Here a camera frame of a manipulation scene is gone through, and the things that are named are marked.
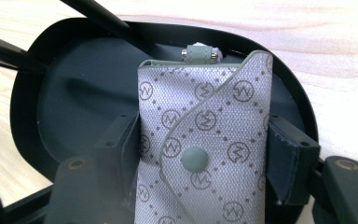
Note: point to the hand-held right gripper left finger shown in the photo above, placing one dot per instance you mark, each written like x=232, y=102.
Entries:
x=118, y=149

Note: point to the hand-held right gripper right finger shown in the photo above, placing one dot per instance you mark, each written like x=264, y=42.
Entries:
x=292, y=161

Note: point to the black key rack with tray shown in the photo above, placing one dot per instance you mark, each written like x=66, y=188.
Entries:
x=84, y=102

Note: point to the grey patterned key pouch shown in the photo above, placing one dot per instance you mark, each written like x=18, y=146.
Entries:
x=214, y=124

